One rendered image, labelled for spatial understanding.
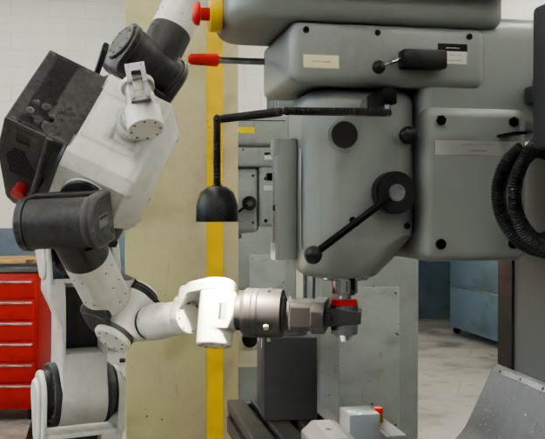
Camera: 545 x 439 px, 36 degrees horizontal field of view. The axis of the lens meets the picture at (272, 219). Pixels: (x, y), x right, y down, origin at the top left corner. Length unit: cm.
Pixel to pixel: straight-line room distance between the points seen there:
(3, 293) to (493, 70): 482
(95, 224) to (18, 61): 916
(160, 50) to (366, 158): 57
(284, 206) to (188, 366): 184
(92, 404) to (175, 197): 138
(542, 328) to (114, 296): 80
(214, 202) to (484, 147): 46
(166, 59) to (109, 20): 890
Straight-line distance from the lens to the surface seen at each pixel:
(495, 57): 151
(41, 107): 164
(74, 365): 194
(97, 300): 165
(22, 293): 595
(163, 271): 318
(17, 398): 606
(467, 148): 146
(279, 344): 192
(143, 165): 161
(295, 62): 138
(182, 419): 327
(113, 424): 204
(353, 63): 140
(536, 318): 166
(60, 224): 151
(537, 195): 165
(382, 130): 143
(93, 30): 1066
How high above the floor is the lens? 143
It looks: 1 degrees down
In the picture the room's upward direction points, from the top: straight up
